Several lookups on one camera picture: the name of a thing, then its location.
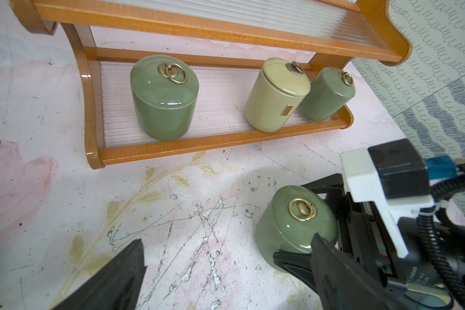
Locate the yellow canister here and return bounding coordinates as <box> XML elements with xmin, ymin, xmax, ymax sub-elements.
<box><xmin>245</xmin><ymin>58</ymin><xmax>311</xmax><ymax>133</ymax></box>

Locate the wooden three-tier shelf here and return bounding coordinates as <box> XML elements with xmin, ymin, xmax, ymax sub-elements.
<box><xmin>9</xmin><ymin>1</ymin><xmax>412</xmax><ymax>169</ymax></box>

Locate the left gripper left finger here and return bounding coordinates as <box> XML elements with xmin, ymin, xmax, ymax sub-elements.
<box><xmin>55</xmin><ymin>239</ymin><xmax>147</xmax><ymax>309</ymax></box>

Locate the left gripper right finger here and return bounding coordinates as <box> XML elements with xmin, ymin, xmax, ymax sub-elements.
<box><xmin>311</xmin><ymin>234</ymin><xmax>407</xmax><ymax>309</ymax></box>

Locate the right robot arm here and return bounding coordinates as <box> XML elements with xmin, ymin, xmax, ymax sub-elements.
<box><xmin>273</xmin><ymin>174</ymin><xmax>465</xmax><ymax>309</ymax></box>

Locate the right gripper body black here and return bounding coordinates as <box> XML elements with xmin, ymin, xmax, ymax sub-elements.
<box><xmin>273</xmin><ymin>174</ymin><xmax>407</xmax><ymax>295</ymax></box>

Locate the green canister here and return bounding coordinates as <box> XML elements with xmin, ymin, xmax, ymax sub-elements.
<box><xmin>130</xmin><ymin>55</ymin><xmax>200</xmax><ymax>142</ymax></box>
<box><xmin>299</xmin><ymin>67</ymin><xmax>356</xmax><ymax>122</ymax></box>
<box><xmin>254</xmin><ymin>185</ymin><xmax>339</xmax><ymax>271</ymax></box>

